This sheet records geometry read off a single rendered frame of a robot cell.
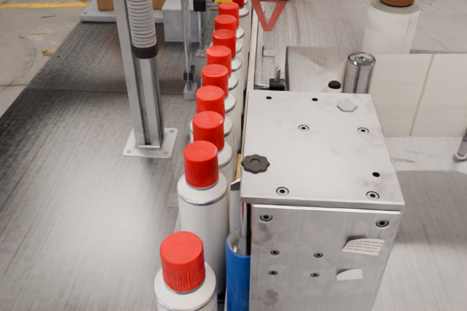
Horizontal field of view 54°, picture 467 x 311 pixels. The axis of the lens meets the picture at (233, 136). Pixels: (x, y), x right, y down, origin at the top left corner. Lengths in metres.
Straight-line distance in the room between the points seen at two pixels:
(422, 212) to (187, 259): 0.44
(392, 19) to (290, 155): 0.53
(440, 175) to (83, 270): 0.55
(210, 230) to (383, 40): 0.50
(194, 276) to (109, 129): 0.60
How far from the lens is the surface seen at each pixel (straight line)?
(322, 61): 1.04
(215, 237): 0.49
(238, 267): 0.40
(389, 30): 0.85
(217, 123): 0.47
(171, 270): 0.36
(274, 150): 0.35
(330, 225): 0.33
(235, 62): 0.67
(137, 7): 0.59
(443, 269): 0.65
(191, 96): 0.89
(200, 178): 0.44
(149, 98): 0.79
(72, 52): 1.24
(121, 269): 0.68
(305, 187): 0.32
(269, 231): 0.33
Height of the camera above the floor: 1.36
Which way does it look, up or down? 37 degrees down
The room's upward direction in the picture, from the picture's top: straight up
